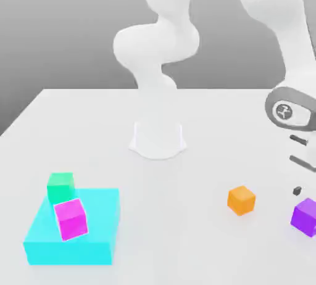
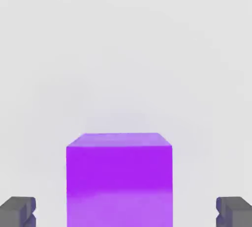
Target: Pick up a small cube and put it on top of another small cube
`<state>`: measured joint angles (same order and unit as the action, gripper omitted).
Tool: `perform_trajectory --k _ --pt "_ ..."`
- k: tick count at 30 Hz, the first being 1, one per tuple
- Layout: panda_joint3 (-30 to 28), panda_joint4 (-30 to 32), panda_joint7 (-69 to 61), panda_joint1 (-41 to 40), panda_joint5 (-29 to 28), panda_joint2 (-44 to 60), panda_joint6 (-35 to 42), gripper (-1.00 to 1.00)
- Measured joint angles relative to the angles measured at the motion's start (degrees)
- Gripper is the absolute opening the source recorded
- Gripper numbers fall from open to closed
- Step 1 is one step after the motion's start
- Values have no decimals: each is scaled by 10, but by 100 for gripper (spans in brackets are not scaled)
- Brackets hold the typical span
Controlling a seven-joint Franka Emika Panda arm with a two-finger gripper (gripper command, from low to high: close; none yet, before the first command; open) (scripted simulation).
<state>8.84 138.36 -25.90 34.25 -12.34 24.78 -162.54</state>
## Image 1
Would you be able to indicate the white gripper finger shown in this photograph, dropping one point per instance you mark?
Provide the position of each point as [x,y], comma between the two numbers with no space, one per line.
[297,190]

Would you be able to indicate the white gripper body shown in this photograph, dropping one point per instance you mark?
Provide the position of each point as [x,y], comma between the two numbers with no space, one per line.
[307,165]

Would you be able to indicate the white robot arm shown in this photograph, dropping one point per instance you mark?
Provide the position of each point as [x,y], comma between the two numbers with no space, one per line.
[158,43]

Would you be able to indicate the small purple cube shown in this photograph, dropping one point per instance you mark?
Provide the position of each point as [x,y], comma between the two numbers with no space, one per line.
[305,217]

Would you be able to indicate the small orange cube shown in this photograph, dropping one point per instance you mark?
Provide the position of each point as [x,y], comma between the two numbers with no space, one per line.
[241,201]

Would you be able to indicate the small magenta cube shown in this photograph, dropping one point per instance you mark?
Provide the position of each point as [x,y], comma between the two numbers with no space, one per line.
[71,219]

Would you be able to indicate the small green cube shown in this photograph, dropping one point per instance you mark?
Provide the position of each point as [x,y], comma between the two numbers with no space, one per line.
[60,186]

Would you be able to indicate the large cyan box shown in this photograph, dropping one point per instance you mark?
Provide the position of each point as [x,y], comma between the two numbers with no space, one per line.
[98,228]

